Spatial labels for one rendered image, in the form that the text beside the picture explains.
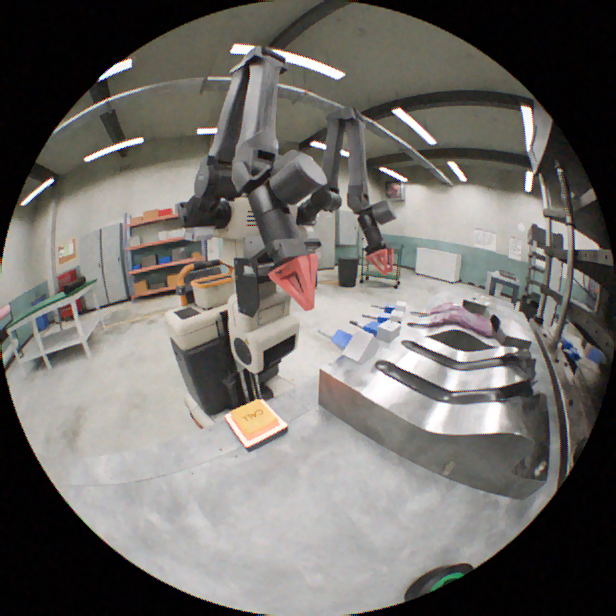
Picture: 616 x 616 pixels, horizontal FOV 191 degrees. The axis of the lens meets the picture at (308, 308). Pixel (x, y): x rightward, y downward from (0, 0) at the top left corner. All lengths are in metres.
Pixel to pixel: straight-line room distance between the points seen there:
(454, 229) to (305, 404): 7.61
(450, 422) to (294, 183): 0.38
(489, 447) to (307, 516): 0.24
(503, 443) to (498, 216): 7.42
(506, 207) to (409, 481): 7.57
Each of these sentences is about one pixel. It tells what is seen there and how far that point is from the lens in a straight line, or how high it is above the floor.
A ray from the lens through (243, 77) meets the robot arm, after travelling 0.59.
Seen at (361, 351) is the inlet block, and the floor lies 0.91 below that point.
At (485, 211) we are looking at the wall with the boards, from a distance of 7.66.
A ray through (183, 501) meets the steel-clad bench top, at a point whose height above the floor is 0.80.
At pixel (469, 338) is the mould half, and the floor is 0.88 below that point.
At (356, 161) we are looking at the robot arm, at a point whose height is 1.37.
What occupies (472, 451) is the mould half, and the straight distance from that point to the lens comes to 0.31.
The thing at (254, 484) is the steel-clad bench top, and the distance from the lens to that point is 0.32.
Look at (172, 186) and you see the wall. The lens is 5.79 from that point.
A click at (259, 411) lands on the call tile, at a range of 0.35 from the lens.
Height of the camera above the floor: 1.10
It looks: 20 degrees down
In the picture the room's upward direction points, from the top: straight up
